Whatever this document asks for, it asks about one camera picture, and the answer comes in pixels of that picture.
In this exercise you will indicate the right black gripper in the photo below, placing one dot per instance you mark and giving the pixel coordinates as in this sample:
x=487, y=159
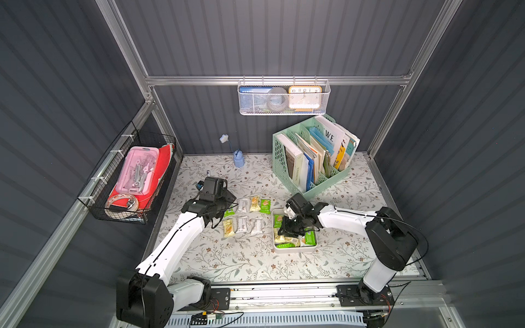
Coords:
x=294, y=221

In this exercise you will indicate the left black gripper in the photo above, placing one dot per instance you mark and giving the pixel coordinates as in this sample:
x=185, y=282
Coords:
x=224, y=201

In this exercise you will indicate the green cookie packet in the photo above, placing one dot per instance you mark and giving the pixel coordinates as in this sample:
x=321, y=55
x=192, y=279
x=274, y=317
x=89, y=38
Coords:
x=266, y=206
x=229, y=212

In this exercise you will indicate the yellow cookie packet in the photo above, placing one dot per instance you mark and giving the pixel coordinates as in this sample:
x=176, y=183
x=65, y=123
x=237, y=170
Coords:
x=255, y=205
x=229, y=228

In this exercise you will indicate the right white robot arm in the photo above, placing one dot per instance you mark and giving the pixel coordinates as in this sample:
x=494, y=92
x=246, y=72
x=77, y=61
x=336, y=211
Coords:
x=393, y=240

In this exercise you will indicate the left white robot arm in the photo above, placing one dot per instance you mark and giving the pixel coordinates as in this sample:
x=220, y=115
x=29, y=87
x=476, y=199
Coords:
x=144, y=297

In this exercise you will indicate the white storage box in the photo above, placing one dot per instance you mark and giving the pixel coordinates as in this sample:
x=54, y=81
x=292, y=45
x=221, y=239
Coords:
x=290, y=245

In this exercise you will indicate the blue box in basket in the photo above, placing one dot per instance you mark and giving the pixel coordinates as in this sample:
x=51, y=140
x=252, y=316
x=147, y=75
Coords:
x=253, y=99

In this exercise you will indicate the blue small bottle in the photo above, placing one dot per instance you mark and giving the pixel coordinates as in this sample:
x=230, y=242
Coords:
x=237, y=154

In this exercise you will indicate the blue folder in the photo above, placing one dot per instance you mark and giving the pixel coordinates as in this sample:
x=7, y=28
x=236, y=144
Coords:
x=310, y=172

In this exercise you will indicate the mint green file organizer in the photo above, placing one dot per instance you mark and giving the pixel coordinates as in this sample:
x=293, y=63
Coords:
x=308, y=136

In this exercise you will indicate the white brown book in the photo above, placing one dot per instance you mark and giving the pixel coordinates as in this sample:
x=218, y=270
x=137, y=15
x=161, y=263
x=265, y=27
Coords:
x=294, y=157

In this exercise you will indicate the pink plastic case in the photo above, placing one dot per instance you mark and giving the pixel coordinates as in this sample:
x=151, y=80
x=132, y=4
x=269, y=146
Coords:
x=136, y=176

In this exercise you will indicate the clear tape roll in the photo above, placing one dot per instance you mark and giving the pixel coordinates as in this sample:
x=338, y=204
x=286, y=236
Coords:
x=126, y=202

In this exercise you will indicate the white book WE cover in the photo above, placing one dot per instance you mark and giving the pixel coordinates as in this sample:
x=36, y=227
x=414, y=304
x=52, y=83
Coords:
x=340, y=141

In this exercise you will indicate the grey tape roll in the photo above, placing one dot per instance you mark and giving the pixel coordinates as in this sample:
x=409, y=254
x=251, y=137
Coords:
x=277, y=99

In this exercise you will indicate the yellow white clock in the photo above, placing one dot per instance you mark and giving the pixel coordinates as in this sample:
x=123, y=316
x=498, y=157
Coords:
x=304, y=97

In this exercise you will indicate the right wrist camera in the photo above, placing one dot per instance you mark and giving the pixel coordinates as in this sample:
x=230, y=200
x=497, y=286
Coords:
x=290, y=213

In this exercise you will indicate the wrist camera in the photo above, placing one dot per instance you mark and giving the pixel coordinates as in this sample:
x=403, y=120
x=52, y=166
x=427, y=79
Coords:
x=200, y=185
x=290, y=213

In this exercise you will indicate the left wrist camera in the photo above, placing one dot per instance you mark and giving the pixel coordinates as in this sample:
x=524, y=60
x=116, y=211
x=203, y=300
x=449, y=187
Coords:
x=200, y=185

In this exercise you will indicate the black wire side basket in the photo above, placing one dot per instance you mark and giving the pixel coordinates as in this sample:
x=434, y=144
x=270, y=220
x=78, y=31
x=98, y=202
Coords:
x=101, y=184

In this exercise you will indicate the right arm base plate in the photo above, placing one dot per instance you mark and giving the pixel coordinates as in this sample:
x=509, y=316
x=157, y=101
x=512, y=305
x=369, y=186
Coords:
x=355, y=295

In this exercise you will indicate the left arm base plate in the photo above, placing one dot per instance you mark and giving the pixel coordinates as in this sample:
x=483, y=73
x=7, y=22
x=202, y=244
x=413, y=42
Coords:
x=213, y=299

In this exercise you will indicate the white wire wall basket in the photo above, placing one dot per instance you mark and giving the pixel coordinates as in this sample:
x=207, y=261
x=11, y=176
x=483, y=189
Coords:
x=286, y=84

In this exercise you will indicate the aluminium rail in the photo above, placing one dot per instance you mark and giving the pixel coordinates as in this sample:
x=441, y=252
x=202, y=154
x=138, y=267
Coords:
x=311, y=295

